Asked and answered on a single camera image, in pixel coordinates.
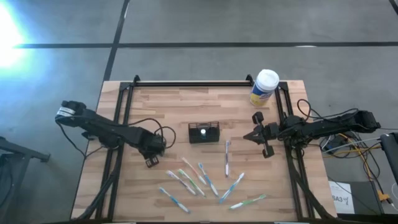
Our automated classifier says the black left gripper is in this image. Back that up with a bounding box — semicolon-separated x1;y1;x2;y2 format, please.
135;129;166;169

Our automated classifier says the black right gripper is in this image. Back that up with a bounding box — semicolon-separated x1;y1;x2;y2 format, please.
243;111;281;159

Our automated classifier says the orange toothbrush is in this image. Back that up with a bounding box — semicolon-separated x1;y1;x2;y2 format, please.
181;157;208;186

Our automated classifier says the green toothbrush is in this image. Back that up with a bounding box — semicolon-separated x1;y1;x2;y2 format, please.
229;194;267;210
177;168;206;197

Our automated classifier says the blue toothbrush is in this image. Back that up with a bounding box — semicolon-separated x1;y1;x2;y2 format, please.
198;162;220;198
159;186;191;215
218;172;246;205

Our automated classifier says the black wire caddy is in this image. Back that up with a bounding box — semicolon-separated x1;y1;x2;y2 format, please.
188;121;221;144

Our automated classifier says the white yellow blue wipes canister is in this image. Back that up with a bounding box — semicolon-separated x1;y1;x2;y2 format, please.
249;68;280;108

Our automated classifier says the blue electronic device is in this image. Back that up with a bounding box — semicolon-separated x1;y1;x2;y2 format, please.
323;135;345;152

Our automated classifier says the white paper sign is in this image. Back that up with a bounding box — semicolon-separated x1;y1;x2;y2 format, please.
328;180;356;215

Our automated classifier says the dark grey floor panel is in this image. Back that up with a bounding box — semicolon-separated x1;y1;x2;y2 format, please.
328;180;385;216

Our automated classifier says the black padded bar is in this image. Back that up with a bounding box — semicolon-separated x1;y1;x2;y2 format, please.
379;132;398;186

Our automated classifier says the grey metal stand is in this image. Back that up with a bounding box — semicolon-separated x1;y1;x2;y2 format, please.
0;136;51;224

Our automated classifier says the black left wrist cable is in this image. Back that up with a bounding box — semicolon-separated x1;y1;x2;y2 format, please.
126;117;177;149

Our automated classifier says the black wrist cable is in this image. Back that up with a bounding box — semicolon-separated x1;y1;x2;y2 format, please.
126;117;177;149
296;98;359;121

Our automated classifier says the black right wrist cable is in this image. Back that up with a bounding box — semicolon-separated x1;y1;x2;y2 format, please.
296;98;359;121

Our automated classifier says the black left base cable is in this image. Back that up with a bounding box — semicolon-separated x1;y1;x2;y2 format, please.
55;121;106;159

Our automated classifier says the white cable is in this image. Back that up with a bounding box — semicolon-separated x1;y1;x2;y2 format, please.
322;138;382;154

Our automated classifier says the yellow cable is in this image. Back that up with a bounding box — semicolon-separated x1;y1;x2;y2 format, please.
323;133;391;203

